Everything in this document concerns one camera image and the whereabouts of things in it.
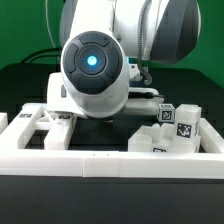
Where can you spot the white marker cube left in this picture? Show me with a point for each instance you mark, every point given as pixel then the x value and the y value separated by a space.
pixel 166 113

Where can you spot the white chair back frame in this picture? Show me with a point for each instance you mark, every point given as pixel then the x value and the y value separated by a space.
pixel 43 128

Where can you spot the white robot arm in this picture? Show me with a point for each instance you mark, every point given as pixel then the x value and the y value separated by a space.
pixel 104 43

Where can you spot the white chair seat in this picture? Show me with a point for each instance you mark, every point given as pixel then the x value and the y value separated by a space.
pixel 156 138

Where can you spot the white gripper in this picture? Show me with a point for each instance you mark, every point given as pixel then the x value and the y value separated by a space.
pixel 60 100

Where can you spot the white U-shaped fence frame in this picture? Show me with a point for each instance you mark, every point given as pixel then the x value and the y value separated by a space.
pixel 207 163

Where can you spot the white block at left edge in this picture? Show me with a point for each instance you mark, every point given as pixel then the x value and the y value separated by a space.
pixel 3 121

